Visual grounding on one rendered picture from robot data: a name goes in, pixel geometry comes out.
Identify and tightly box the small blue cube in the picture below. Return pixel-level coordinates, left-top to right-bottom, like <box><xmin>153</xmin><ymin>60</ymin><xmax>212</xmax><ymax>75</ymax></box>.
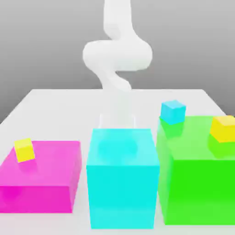
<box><xmin>161</xmin><ymin>100</ymin><xmax>187</xmax><ymax>126</ymax></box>

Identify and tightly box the small yellow cube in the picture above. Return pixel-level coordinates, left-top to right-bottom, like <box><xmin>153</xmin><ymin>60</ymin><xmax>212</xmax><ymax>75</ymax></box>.
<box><xmin>14</xmin><ymin>138</ymin><xmax>36</xmax><ymax>163</ymax></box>

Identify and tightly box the small orange-yellow cube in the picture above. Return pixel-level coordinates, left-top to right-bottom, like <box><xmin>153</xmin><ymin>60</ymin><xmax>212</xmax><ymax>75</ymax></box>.
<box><xmin>210</xmin><ymin>115</ymin><xmax>235</xmax><ymax>143</ymax></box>

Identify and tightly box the large cyan box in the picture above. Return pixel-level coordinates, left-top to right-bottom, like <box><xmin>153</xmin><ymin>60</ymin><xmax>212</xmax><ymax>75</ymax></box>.
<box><xmin>86</xmin><ymin>128</ymin><xmax>160</xmax><ymax>229</ymax></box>

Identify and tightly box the large magenta box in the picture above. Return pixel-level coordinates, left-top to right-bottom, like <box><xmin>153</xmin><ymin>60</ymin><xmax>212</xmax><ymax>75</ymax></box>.
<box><xmin>0</xmin><ymin>140</ymin><xmax>82</xmax><ymax>214</ymax></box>

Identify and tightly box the large green box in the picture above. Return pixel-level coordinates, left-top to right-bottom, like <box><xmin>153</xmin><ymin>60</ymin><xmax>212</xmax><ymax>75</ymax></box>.
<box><xmin>156</xmin><ymin>115</ymin><xmax>235</xmax><ymax>226</ymax></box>

